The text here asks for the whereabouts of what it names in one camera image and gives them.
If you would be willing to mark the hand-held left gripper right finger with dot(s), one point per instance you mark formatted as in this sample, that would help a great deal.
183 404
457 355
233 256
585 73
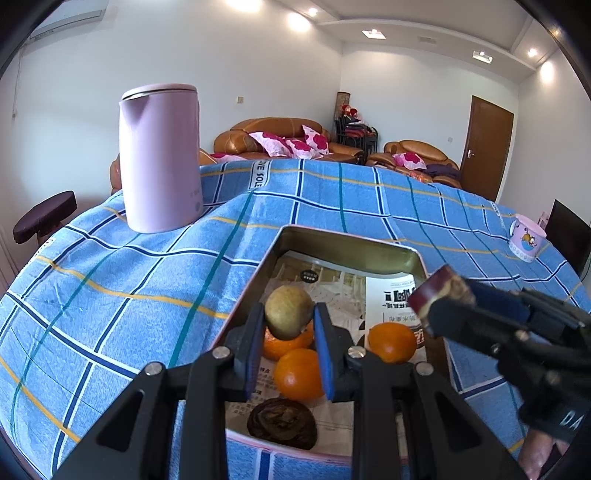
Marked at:
325 355

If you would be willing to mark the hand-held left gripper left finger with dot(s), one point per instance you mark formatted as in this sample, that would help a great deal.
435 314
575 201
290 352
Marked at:
254 355

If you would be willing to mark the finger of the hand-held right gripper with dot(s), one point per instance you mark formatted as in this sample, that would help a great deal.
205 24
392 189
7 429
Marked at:
498 297
461 321

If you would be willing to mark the orange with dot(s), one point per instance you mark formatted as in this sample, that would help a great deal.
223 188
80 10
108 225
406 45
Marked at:
277 348
298 374
392 344

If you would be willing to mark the striped maroon cut fruit piece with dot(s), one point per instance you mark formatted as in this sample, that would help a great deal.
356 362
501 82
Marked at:
438 286

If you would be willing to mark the green-brown oval fruit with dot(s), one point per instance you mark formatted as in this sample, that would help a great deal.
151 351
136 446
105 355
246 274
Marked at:
288 311

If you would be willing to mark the dark brown round fruit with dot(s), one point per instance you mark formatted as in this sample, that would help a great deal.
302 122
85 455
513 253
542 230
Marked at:
281 422

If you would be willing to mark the pink tin box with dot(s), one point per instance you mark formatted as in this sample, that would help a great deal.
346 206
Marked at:
341 251

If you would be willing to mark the person's right hand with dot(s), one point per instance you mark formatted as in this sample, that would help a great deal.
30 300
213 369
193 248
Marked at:
538 454

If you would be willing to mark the pink cartoon cat bucket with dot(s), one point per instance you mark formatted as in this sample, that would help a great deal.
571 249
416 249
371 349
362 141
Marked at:
526 240

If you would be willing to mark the printed picture leaflet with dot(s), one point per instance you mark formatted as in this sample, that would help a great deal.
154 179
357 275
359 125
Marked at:
332 286

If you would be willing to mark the white text leaflet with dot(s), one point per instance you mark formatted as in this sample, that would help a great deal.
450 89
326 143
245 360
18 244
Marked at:
392 300

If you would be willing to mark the pink plastic item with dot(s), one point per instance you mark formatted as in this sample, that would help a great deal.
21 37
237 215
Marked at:
545 220

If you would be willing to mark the black television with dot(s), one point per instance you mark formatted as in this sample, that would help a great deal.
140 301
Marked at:
570 235

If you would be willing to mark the blue checked tablecloth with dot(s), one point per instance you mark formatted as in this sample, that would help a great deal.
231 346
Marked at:
138 300

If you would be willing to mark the dark purple cushion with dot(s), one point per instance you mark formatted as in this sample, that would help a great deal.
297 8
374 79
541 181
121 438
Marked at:
443 173

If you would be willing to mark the brown wooden door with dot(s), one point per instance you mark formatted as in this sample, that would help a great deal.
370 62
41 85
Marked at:
487 147

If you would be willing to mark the short brown leather sofa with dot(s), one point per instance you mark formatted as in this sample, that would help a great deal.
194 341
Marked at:
429 150

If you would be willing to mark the pink floral pillow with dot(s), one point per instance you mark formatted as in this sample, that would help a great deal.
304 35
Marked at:
300 148
408 160
316 138
272 143

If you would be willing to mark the stack of dark chairs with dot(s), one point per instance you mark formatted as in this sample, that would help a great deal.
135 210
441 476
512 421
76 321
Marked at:
358 134

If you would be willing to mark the pink electric kettle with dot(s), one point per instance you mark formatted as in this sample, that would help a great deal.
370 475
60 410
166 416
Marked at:
157 161

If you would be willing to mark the long brown leather sofa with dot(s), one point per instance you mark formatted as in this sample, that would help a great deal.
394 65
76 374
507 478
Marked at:
240 138

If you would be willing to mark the square ceiling light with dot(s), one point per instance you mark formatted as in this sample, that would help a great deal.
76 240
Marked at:
482 55
371 33

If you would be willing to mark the tall brown patterned tube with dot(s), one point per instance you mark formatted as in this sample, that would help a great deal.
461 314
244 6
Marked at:
342 104

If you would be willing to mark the dark maroon stool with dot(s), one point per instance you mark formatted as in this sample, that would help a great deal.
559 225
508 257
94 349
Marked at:
44 214

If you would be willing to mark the white air conditioner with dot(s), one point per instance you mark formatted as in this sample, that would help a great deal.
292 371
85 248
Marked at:
69 18

